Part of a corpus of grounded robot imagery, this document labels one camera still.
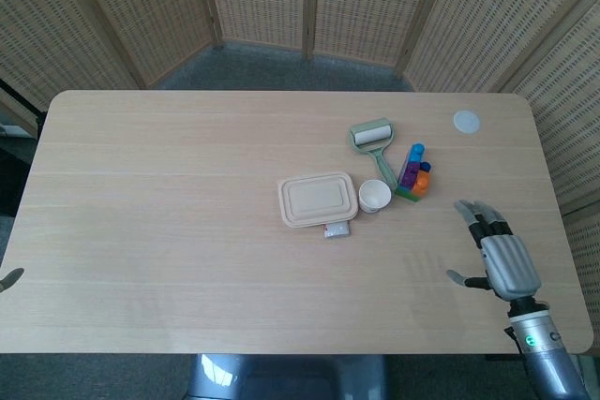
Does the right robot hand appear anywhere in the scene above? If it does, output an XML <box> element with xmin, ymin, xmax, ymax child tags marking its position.
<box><xmin>445</xmin><ymin>199</ymin><xmax>543</xmax><ymax>301</ymax></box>

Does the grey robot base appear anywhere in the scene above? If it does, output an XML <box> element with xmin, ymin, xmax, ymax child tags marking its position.
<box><xmin>185</xmin><ymin>353</ymin><xmax>390</xmax><ymax>400</ymax></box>

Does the white paper cup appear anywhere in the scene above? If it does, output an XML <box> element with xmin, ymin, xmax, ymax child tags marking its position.
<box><xmin>358</xmin><ymin>178</ymin><xmax>393</xmax><ymax>215</ymax></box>

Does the colourful toy block stack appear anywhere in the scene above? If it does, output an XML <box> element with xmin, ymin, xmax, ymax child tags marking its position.
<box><xmin>394</xmin><ymin>142</ymin><xmax>432</xmax><ymax>204</ymax></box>

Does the white round table cap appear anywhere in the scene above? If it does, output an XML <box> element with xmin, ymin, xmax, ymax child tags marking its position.
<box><xmin>452</xmin><ymin>110</ymin><xmax>483</xmax><ymax>135</ymax></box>

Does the small white packet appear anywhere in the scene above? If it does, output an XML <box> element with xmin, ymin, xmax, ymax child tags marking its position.
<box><xmin>322</xmin><ymin>220</ymin><xmax>353</xmax><ymax>241</ymax></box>

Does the green lint roller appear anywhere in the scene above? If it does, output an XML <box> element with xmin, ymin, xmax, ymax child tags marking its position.
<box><xmin>347</xmin><ymin>116</ymin><xmax>399</xmax><ymax>188</ymax></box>

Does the beige lunch box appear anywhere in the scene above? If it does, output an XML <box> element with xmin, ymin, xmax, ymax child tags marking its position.
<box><xmin>277</xmin><ymin>171</ymin><xmax>361</xmax><ymax>230</ymax></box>

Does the woven bamboo folding screen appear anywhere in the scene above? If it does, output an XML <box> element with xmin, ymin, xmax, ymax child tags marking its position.
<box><xmin>0</xmin><ymin>0</ymin><xmax>600</xmax><ymax>349</ymax></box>

